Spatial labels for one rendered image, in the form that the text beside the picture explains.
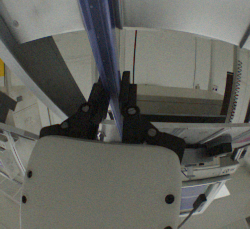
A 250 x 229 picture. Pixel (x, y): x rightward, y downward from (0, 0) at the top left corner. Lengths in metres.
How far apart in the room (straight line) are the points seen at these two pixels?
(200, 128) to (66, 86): 0.25
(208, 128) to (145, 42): 1.75
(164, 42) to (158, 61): 0.30
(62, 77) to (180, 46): 1.92
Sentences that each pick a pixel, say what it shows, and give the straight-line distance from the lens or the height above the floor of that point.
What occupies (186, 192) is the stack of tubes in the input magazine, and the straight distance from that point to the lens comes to 0.75.
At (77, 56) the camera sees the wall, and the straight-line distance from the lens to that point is 2.11.
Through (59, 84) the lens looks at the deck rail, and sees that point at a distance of 0.18.
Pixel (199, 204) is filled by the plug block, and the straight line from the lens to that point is 0.32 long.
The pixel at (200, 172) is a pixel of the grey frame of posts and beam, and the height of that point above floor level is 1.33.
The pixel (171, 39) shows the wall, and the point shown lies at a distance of 2.01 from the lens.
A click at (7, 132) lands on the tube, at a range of 0.28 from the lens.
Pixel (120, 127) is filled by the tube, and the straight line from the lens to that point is 0.21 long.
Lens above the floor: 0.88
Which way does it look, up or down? 17 degrees up
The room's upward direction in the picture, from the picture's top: 179 degrees counter-clockwise
